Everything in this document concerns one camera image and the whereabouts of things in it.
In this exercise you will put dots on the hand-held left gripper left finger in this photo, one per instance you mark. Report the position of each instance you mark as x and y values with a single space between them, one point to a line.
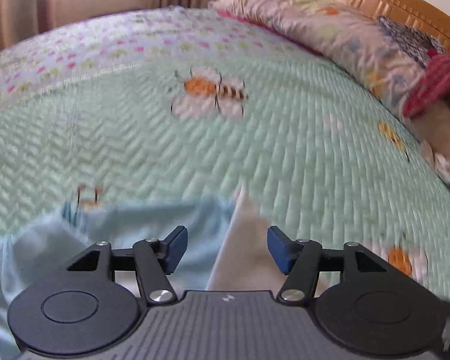
176 247

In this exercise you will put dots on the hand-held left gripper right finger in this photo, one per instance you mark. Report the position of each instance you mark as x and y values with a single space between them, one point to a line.
277 247

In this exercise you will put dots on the light blue and white jacket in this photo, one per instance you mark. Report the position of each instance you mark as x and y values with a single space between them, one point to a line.
135 232

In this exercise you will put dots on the green quilted bee bedspread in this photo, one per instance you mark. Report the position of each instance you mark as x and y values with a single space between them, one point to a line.
172 138

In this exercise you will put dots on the white printed garment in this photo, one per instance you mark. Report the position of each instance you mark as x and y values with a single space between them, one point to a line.
446 165

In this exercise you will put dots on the beige pillow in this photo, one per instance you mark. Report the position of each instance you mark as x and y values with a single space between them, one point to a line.
442 127

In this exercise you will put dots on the floral pillow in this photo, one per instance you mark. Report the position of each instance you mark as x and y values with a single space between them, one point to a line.
322 33

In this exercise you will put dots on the dark red striped garment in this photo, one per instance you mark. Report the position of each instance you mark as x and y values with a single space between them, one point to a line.
431 82

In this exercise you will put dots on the dark floral garment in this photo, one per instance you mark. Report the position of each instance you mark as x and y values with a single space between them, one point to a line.
408 37

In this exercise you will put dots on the wooden bed headboard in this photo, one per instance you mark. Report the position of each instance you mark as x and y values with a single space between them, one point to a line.
382 0

